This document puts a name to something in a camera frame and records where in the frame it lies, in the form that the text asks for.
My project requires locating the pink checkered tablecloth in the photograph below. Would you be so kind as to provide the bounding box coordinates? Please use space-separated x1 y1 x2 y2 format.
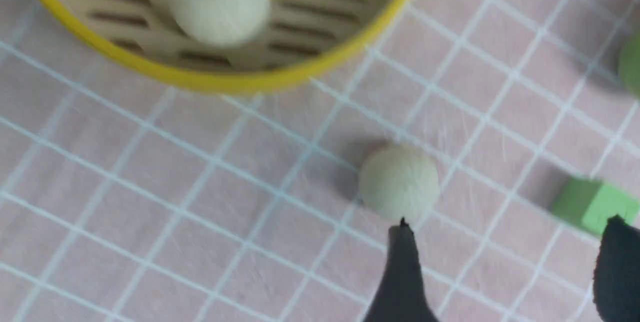
1 0 639 321

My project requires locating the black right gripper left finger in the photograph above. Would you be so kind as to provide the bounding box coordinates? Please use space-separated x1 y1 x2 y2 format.
363 218 438 321

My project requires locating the green cube block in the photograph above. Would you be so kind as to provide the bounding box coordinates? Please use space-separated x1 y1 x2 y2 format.
550 177 640 236

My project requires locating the white bun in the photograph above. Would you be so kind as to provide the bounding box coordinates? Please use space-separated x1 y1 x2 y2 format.
358 145 441 224
168 0 272 48

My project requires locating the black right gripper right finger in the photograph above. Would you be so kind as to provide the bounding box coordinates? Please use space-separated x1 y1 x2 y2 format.
593 215 640 321

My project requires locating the green toy watermelon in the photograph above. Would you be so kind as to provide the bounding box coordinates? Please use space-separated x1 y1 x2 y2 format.
617 30 640 99

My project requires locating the yellow rimmed bamboo steamer tray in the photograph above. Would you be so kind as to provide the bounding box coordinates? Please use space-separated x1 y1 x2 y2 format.
40 0 408 94

